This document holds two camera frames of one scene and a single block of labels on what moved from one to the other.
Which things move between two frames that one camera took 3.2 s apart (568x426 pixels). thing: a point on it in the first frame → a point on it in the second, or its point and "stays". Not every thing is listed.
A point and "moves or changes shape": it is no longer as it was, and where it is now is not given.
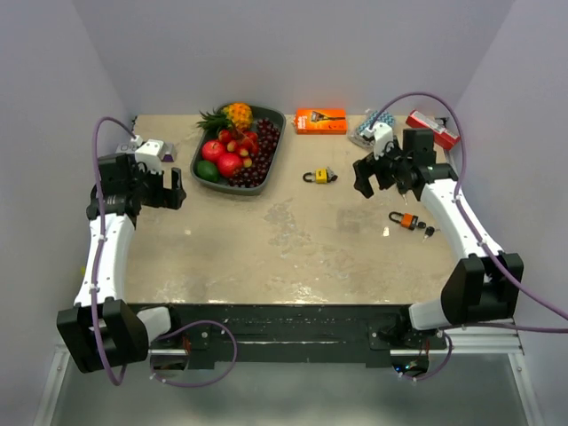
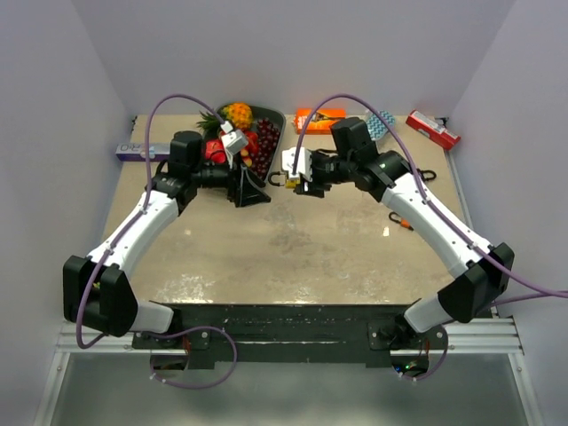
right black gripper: [364, 169] → [313, 188]
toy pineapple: [238, 116] stays
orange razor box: [321, 121] stays
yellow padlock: [320, 177] moves or changes shape
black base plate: [293, 335] stays
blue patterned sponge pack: [355, 133] stays
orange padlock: [408, 220] stays
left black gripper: [165, 197] → [243, 187]
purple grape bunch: [268, 137] stays
